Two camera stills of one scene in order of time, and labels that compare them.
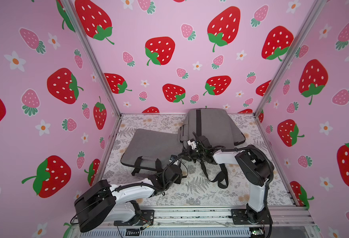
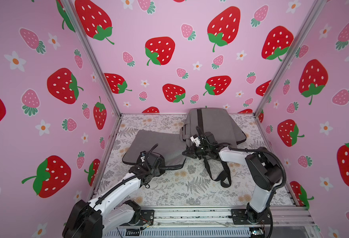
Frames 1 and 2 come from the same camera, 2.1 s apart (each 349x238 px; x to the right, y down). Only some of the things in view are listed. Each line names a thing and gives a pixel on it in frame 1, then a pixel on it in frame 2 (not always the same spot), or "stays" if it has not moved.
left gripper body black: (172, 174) to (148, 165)
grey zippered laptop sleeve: (150, 150) stays
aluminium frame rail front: (207, 222) stays
